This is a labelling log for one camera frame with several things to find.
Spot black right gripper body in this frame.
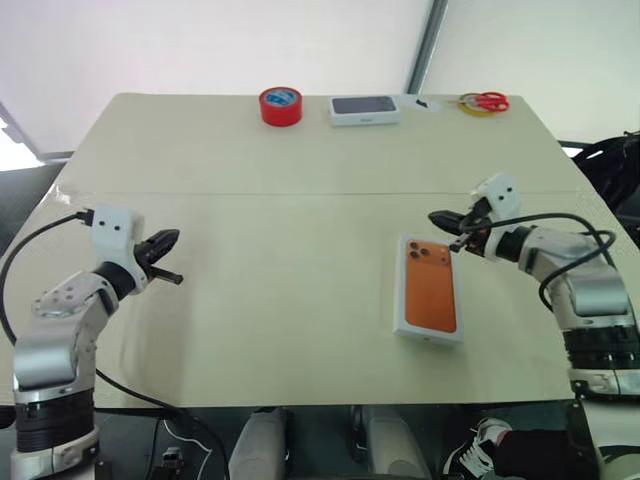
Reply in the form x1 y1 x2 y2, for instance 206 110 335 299
462 212 496 259

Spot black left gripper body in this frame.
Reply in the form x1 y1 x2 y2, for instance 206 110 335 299
132 237 162 282

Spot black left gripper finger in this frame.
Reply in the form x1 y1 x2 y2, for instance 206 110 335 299
148 228 181 259
148 266 185 286

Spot orange phone box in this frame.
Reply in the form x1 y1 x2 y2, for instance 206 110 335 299
392 233 464 350

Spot white box with dark phone print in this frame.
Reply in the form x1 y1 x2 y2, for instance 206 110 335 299
328 94 404 128

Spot thin yellow tape roll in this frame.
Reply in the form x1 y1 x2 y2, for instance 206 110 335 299
458 92 494 118

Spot red scissors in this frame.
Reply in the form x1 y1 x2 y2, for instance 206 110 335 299
452 90 511 114

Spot black bag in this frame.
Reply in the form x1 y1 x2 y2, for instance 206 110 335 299
559 130 640 221

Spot red tape roll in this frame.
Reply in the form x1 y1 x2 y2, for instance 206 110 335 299
258 86 305 128

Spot small black device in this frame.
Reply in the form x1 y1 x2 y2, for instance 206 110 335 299
152 447 189 480

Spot grey rounded shell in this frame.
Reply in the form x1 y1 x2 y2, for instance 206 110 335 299
228 407 294 480
349 404 431 480

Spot black and white sneaker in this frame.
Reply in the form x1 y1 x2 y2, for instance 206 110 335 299
443 418 514 480

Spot black trouser leg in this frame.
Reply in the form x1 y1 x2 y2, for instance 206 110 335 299
492 427 576 480

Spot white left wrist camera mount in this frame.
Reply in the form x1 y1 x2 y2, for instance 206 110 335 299
92 203 151 294

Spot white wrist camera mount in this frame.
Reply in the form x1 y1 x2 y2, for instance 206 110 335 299
469 172 524 262
92 203 151 294

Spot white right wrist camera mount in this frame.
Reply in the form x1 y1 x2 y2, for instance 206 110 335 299
469 172 524 262

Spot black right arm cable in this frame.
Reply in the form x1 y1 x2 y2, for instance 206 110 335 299
459 198 617 314

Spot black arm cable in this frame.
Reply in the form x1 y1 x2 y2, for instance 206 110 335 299
0 209 231 480
459 198 617 314

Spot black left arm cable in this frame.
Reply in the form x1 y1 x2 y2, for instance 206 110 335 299
0 209 231 480

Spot thin white cable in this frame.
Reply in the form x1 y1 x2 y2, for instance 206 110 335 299
162 417 211 446

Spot white window frame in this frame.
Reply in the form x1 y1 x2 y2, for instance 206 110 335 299
0 102 76 166

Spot grey window post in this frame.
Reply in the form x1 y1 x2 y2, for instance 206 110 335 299
407 0 449 95

